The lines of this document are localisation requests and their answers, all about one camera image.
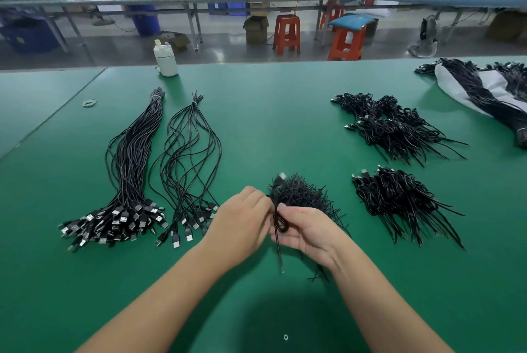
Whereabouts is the person's left hand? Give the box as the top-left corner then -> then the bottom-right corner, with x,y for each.
204,186 -> 276,274

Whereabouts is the person's right hand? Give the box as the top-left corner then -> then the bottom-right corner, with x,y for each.
270,205 -> 351,272

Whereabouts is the black cable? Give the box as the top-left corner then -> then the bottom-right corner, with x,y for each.
270,173 -> 290,274

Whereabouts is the person's left forearm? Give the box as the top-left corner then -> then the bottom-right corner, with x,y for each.
76,239 -> 233,353

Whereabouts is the person's right forearm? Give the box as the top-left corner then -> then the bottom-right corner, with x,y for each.
329,236 -> 455,353

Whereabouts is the pile of black twist ties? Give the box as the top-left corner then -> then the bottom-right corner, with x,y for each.
268,174 -> 351,283

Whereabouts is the white plastic bottle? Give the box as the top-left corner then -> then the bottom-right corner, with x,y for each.
153,39 -> 179,78

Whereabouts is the orange plastic stool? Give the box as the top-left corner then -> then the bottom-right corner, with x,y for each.
319,3 -> 346,31
272,14 -> 301,57

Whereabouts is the open cardboard box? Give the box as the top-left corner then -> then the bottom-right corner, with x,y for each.
243,15 -> 270,45

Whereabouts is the orange stool with blue cushion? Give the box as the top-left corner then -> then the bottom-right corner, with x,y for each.
327,14 -> 376,61

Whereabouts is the flat cardboard box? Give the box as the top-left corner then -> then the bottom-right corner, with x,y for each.
158,32 -> 191,53

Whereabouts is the white plastic bag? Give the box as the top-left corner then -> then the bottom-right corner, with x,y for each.
434,63 -> 527,118

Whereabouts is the blue plastic barrel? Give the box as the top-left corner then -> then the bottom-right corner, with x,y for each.
128,4 -> 161,37

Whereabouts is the floor fan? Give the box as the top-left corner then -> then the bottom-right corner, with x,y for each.
91,6 -> 117,27

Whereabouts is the brown cardboard box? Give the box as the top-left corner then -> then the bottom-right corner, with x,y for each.
486,10 -> 527,42

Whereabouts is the blue plastic bin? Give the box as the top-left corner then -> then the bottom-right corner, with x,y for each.
0,17 -> 62,54

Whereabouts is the thin bundle of black plug cables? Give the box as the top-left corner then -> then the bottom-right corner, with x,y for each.
148,91 -> 223,249

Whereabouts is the small pile of coiled cables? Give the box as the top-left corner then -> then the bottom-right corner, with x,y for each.
352,166 -> 466,250

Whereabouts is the large pile of coiled cables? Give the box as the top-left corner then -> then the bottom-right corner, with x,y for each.
330,93 -> 469,167

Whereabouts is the thick bundle of black plug cables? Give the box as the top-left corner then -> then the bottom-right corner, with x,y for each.
58,87 -> 169,252

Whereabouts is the tied bundle of long cables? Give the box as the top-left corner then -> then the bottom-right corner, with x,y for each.
414,58 -> 527,148

